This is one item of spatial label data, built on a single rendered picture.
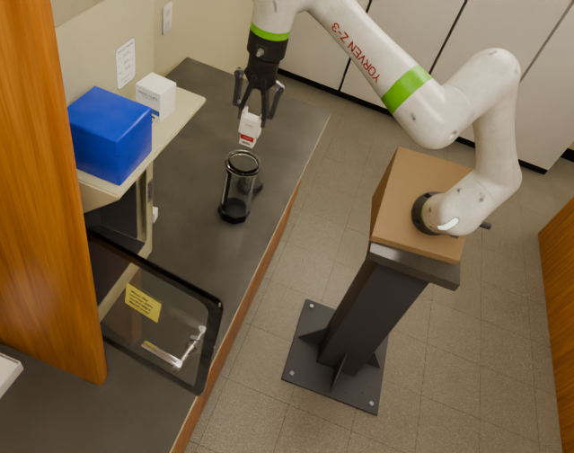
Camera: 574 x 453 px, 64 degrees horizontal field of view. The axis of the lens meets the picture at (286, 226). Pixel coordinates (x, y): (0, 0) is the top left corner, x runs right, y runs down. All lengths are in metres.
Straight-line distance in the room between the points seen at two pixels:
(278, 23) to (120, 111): 0.47
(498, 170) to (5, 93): 1.16
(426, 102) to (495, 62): 0.17
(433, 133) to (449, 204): 0.37
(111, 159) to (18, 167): 0.12
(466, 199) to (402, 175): 0.28
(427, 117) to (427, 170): 0.58
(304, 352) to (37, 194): 1.82
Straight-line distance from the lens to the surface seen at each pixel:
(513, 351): 2.95
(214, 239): 1.43
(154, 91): 0.85
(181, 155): 1.69
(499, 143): 1.30
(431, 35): 3.78
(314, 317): 2.46
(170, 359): 0.92
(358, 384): 2.36
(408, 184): 1.60
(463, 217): 1.39
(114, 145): 0.70
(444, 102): 1.08
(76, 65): 0.77
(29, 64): 0.56
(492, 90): 1.13
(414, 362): 2.57
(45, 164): 0.64
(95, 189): 0.76
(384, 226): 1.58
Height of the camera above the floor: 2.04
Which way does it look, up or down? 47 degrees down
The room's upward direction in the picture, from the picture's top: 19 degrees clockwise
